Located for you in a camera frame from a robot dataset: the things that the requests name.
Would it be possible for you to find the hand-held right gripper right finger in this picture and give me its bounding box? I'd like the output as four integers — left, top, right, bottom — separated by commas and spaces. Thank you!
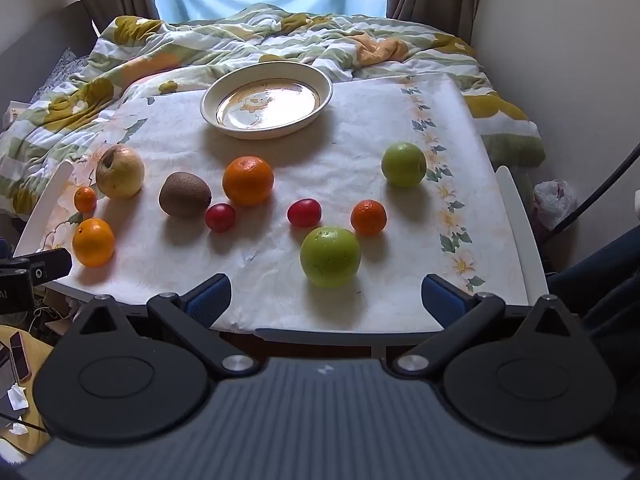
391, 274, 591, 381

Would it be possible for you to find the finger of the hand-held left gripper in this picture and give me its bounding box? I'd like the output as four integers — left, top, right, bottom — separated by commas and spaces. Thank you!
0, 247, 73, 287

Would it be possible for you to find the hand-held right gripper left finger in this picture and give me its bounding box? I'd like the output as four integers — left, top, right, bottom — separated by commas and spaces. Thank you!
60, 274, 261, 381

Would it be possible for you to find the orange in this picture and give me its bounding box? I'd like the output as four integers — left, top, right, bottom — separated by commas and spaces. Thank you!
71, 218, 116, 268
222, 156, 275, 207

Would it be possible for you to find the small tangerine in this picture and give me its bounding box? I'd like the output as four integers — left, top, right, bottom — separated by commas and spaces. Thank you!
74, 186, 98, 214
350, 199, 388, 237

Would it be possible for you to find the red cherry tomato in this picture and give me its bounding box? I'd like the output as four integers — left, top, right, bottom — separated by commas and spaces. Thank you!
287, 198, 322, 228
205, 203, 237, 233

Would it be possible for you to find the brown kiwi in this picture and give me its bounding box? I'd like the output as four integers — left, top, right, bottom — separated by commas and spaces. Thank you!
158, 171, 212, 219

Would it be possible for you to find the yellow apple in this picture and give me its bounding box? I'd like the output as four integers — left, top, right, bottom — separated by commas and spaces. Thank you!
95, 144, 146, 199

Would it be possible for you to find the green apple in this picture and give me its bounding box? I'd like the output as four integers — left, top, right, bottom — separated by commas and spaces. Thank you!
300, 226, 362, 289
381, 141, 428, 189

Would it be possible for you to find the cream ceramic bowl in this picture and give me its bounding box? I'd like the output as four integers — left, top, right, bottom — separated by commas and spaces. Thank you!
200, 62, 334, 140

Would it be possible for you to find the yellow side table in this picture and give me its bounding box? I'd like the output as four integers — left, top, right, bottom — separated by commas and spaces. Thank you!
0, 325, 57, 456

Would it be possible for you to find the pink phone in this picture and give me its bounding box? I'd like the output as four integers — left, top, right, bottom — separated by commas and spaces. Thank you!
10, 331, 32, 381

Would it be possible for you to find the white plastic bag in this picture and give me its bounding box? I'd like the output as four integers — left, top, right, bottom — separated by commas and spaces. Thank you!
532, 179, 578, 231

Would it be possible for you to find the small white box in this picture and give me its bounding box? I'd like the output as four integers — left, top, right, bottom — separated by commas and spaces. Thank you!
5, 102, 29, 129

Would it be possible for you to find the person's dark trouser leg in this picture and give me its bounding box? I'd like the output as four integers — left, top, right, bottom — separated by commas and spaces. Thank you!
550, 225, 640, 441

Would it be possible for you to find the grey patterned pillow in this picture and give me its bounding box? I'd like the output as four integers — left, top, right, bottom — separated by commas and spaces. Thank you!
30, 47, 91, 106

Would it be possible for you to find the grey headboard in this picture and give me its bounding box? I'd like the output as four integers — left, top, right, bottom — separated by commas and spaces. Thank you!
0, 7, 101, 128

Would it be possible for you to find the green striped floral blanket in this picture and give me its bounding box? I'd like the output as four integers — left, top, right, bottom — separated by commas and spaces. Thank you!
0, 2, 546, 221

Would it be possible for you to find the black cable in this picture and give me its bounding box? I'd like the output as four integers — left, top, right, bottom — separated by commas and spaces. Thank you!
547, 142, 640, 233

